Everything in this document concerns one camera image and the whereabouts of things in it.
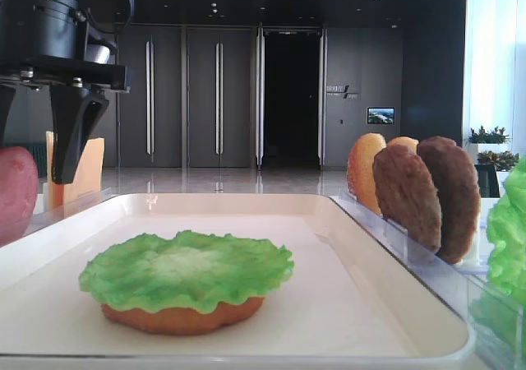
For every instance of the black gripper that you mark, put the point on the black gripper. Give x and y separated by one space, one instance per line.
50 50

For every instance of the standing bread slice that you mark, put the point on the standing bread slice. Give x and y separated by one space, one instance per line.
361 182
406 141

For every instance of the green lettuce leaf in rack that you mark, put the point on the green lettuce leaf in rack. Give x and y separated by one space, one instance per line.
507 238

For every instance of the yellow cheese slice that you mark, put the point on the yellow cheese slice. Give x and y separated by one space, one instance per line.
88 173
55 191

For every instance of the potted plants in white planter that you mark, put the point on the potted plants in white planter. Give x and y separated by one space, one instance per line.
492 146

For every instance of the clear acrylic right rack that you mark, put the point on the clear acrylic right rack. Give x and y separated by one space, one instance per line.
459 286

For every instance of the red tomato slice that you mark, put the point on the red tomato slice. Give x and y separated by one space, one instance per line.
19 190

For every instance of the rear brown meat patty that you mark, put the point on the rear brown meat patty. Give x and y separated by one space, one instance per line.
456 180

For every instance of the green lettuce leaf on bread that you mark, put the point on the green lettuce leaf on bread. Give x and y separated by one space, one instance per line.
192 270

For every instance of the front brown meat patty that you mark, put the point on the front brown meat patty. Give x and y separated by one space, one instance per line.
407 195

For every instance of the rear yellow cheese slice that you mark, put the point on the rear yellow cheese slice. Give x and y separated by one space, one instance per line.
55 191

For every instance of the rear standing bread slice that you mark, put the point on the rear standing bread slice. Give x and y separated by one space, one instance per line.
406 141

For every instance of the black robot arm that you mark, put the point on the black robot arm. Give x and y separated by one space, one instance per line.
98 48

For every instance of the clear acrylic rack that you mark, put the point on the clear acrylic rack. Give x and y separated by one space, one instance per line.
61 211
459 286

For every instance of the clear acrylic left rack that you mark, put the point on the clear acrylic left rack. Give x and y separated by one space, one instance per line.
61 211

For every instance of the white plastic serving tray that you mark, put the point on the white plastic serving tray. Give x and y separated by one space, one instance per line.
349 304

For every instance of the front yellow cheese slice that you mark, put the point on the front yellow cheese slice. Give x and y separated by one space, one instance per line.
88 173

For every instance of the brown meat patty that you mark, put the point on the brown meat patty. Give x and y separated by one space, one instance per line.
407 195
456 180

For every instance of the orange bread slice on tray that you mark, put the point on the orange bread slice on tray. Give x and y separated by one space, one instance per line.
184 321

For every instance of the small wall display screen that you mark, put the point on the small wall display screen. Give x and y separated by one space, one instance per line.
380 115

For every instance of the front standing bread slice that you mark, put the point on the front standing bread slice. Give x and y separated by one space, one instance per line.
361 182

